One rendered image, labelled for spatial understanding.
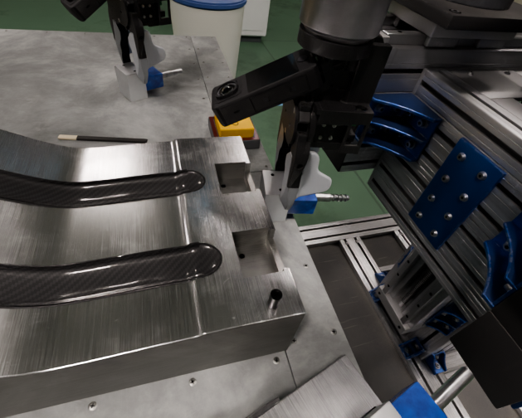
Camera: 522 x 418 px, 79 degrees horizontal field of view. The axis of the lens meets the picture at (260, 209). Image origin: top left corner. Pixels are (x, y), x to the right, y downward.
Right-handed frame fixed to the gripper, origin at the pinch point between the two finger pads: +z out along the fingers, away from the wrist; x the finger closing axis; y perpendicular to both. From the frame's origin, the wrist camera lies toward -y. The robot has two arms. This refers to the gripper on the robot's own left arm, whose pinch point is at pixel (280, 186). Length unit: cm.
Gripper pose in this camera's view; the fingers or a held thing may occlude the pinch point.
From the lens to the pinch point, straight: 43.9
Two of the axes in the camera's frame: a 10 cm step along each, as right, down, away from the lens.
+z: -1.2, 6.8, 7.2
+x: -0.9, -7.3, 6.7
